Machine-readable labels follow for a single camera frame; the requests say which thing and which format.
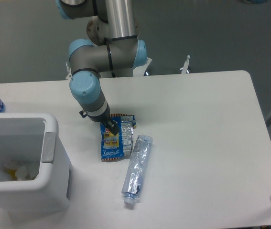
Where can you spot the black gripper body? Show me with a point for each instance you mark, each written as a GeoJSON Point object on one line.
{"type": "Point", "coordinates": [102, 118]}

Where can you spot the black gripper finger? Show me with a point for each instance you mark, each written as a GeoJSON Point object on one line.
{"type": "Point", "coordinates": [112, 126]}

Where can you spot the blue snack wrapper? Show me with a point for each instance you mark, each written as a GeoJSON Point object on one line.
{"type": "Point", "coordinates": [119, 146]}

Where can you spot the crushed clear plastic bottle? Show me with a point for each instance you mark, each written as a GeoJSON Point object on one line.
{"type": "Point", "coordinates": [134, 178]}

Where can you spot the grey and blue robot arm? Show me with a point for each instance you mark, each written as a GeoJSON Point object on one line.
{"type": "Point", "coordinates": [113, 45]}

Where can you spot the white trash can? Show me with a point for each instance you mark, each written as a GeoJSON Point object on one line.
{"type": "Point", "coordinates": [34, 137]}

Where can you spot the crumpled white tissue trash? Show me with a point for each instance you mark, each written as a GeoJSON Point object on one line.
{"type": "Point", "coordinates": [21, 170]}

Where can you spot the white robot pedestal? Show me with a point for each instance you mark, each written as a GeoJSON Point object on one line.
{"type": "Point", "coordinates": [140, 68]}

